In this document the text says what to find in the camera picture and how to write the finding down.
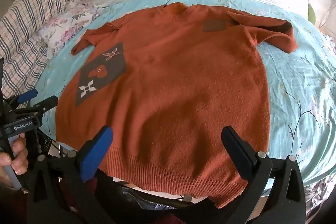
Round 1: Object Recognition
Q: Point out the plaid checked blanket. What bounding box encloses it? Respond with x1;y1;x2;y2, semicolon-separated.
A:
1;0;73;98

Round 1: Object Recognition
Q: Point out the light blue floral bedsheet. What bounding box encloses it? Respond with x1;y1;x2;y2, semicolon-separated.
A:
33;0;336;203

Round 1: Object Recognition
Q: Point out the person's left hand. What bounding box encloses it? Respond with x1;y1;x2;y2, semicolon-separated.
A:
1;133;29;190

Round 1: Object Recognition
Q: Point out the pink floral white cloth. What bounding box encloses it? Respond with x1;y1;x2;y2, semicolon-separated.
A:
38;0;103;60

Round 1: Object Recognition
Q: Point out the orange knitted sweater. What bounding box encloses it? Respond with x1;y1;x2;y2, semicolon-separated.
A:
55;3;297;207

